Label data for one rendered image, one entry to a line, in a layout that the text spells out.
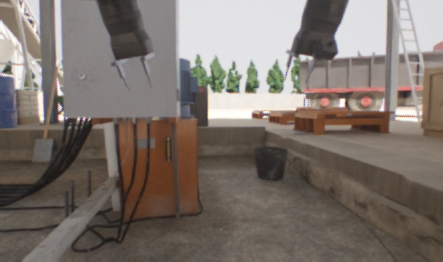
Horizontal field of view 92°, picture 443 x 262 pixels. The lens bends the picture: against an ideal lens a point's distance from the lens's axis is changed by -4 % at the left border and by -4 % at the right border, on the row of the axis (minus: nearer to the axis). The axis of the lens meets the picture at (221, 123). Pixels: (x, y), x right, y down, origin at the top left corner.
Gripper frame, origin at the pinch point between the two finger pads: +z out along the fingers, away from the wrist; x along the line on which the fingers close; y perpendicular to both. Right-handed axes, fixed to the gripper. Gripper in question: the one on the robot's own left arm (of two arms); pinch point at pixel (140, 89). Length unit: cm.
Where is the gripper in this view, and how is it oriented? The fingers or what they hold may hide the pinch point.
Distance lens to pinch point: 50.1
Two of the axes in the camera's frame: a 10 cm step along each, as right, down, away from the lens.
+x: -9.8, 1.0, 1.8
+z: 1.8, 8.8, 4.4
